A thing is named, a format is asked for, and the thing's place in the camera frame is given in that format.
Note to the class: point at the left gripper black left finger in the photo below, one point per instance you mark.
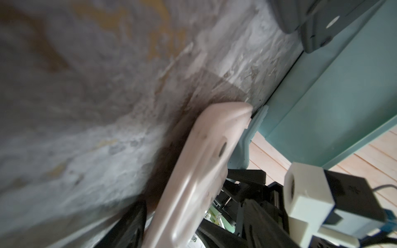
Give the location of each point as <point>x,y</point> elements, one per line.
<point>128,231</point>

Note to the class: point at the teal plastic storage box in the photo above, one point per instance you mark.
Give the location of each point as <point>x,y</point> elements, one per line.
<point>340,94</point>

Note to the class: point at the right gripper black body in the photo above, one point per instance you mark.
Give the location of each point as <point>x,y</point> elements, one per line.
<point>240,185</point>

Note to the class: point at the pink calculator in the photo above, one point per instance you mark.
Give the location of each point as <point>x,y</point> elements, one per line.
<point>198,175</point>

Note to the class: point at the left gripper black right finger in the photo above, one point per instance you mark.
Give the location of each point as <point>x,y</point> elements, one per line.
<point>261,229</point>

